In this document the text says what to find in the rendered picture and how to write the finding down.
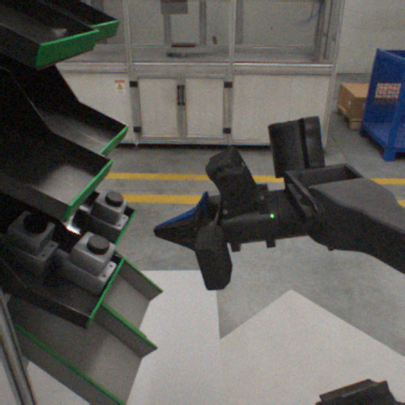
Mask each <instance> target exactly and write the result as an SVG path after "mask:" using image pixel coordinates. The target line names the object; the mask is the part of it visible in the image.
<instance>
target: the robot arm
mask: <svg viewBox="0 0 405 405"><path fill-rule="evenodd" d="M268 133H269V140H270V145H271V151H272V157H273V167H274V175H275V179H278V178H284V183H285V189H279V190H274V191H270V190H269V188H268V184H266V183H265V182H263V183H261V184H256V183H255V182H254V178H253V176H252V174H251V172H250V170H249V168H248V167H247V165H246V163H245V162H244V161H243V159H242V157H241V156H240V153H239V151H238V150H237V148H236V147H235V146H231V147H229V148H227V149H225V150H223V151H222V152H220V153H219V154H217V155H214V156H212V157H211V159H210V162H209V164H207V165H206V167H205V170H206V173H207V175H208V177H209V178H210V180H211V181H212V182H213V183H214V184H215V186H216V187H217V189H218V190H219V192H220V193H219V195H214V196H209V194H208V192H207V191H206V192H205V193H204V194H203V196H202V198H201V200H200V201H199V202H198V203H197V204H196V206H195V207H193V208H192V209H191V210H190V211H188V212H185V213H183V214H180V215H178V216H176V217H174V218H173V219H171V220H169V221H166V222H164V223H160V224H158V225H156V226H155V227H154V229H153V231H154V234H155V236H156V237H157V238H160V239H163V240H167V241H169V242H172V243H174V244H179V245H182V246H185V247H187V248H189V249H190V250H193V251H194V253H195V256H196V258H197V262H198V265H199V267H200V271H201V273H202V278H203V282H204V284H205V286H206V288H207V289H208V290H219V289H225V288H226V286H227V285H228V284H230V283H231V273H232V261H231V254H230V251H229V248H228V245H227V243H228V244H229V243H230V245H231V250H232V252H236V251H240V247H241V244H249V243H256V242H263V241H265V242H266V244H267V248H274V247H276V240H283V239H291V238H297V237H305V236H309V237H310V238H311V239H312V240H313V241H314V242H317V243H319V244H322V245H325V246H327V248H328V249H329V251H333V250H346V251H353V252H361V253H363V254H366V255H369V256H372V257H374V258H376V259H378V260H380V261H381V262H383V263H385V264H387V265H388V266H390V267H392V268H393V269H395V270H397V271H399V272H400V273H401V274H405V207H403V206H402V205H400V204H398V202H397V200H396V198H395V196H394V194H393V192H392V191H390V190H389V189H387V188H385V187H384V186H380V185H378V184H377V183H375V182H374V181H373V180H371V179H369V178H364V177H362V175H361V174H360V173H359V172H357V171H356V170H355V169H354V168H353V167H351V166H349V165H348V164H347V163H345V164H339V165H325V154H324V149H323V143H322V137H321V125H320V118H319V116H313V117H305V118H300V119H297V120H292V121H288V122H284V123H275V124H271V125H270V126H268ZM318 396H319V399H320V400H321V401H319V402H316V405H405V402H402V401H396V400H395V397H394V395H393V393H392V392H391V391H390V389H389V386H388V383H387V380H385V381H381V382H376V381H372V380H371V379H366V380H364V381H359V382H357V383H353V384H350V385H348V386H345V387H343V388H340V389H337V390H334V391H328V392H325V393H322V394H319V395H318Z"/></svg>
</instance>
